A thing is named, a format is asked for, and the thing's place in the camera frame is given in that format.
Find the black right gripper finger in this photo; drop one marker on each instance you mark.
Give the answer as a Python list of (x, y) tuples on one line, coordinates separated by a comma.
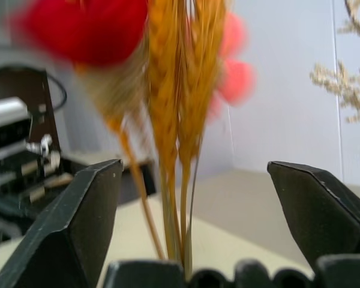
[(315, 207)]

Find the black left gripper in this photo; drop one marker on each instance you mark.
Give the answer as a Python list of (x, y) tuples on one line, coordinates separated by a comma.
[(15, 183)]

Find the red flower and wheat bouquet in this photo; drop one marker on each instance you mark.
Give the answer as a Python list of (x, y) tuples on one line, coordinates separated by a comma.
[(165, 99)]

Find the beige dried flower bouquet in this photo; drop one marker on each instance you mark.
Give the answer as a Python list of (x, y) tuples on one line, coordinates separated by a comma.
[(352, 90)]

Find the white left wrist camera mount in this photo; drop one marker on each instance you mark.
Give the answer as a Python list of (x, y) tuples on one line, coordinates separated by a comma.
[(6, 112)]

